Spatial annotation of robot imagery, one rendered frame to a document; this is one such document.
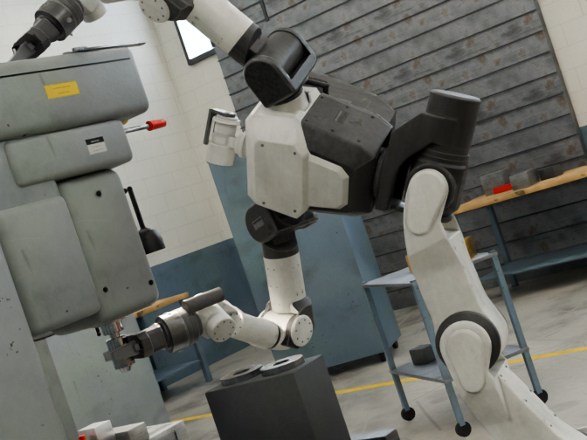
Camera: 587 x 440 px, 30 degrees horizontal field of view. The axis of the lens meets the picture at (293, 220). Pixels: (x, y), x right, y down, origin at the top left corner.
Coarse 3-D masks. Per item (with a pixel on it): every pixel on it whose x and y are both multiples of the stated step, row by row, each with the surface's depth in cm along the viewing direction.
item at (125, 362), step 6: (120, 342) 242; (126, 342) 243; (108, 348) 242; (114, 348) 241; (120, 360) 241; (126, 360) 242; (132, 360) 243; (114, 366) 243; (120, 366) 242; (126, 366) 242
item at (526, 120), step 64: (256, 0) 1127; (320, 0) 1081; (384, 0) 1037; (448, 0) 996; (512, 0) 961; (320, 64) 1097; (384, 64) 1053; (448, 64) 1012; (512, 64) 974; (512, 128) 988; (576, 128) 953; (576, 192) 965; (384, 256) 1102; (512, 256) 1016
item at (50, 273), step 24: (0, 216) 214; (24, 216) 218; (48, 216) 223; (0, 240) 214; (24, 240) 217; (48, 240) 221; (72, 240) 226; (24, 264) 215; (48, 264) 220; (72, 264) 224; (24, 288) 214; (48, 288) 218; (72, 288) 223; (24, 312) 214; (48, 312) 217; (72, 312) 221; (96, 312) 227
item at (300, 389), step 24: (288, 360) 216; (312, 360) 213; (240, 384) 213; (264, 384) 210; (288, 384) 207; (312, 384) 210; (216, 408) 217; (240, 408) 214; (264, 408) 211; (288, 408) 208; (312, 408) 208; (336, 408) 215; (240, 432) 215; (264, 432) 212; (288, 432) 209; (312, 432) 207; (336, 432) 213
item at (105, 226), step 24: (72, 192) 231; (96, 192) 236; (120, 192) 241; (72, 216) 230; (96, 216) 235; (120, 216) 240; (96, 240) 233; (120, 240) 238; (96, 264) 232; (120, 264) 236; (144, 264) 242; (96, 288) 231; (120, 288) 235; (144, 288) 240; (120, 312) 234
